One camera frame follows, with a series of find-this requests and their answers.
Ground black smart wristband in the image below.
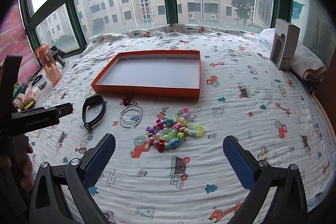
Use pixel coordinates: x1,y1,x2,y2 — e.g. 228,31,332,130
81,94,106,130

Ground silver hoop earring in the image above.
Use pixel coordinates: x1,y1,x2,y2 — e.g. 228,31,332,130
119,109,142,128
121,105,143,118

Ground dark red bow earrings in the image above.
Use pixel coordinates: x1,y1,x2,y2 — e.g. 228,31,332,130
120,96,137,106

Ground colourful candy bead bracelet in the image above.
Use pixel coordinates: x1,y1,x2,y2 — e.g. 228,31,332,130
145,118,188,153

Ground pastel bead necklace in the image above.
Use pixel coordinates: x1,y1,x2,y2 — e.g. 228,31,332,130
157,107,206,143

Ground person's left hand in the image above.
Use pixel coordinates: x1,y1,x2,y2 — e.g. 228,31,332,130
1,135,34,193

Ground small pink white box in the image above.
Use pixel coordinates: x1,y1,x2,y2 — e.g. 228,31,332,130
25,86,42,102

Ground black handheld device on sill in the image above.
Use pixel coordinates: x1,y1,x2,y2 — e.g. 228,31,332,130
50,46,66,67

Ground orange water bottle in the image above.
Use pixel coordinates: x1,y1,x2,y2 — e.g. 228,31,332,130
35,44,62,85

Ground pink cartoon curtain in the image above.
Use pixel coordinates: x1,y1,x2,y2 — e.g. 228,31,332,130
0,0,39,84

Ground orange shallow cardboard tray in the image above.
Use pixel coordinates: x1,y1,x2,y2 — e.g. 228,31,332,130
91,50,201,100

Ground cartoon print bed quilt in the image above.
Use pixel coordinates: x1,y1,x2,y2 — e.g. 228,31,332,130
29,24,335,223

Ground folded pink white towels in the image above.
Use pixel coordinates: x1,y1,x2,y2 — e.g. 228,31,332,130
260,28,328,83

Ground white grey product box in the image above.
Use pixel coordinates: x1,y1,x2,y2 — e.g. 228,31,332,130
270,19,300,71

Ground black cable on sill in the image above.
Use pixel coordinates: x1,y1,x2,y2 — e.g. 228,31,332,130
27,66,44,84

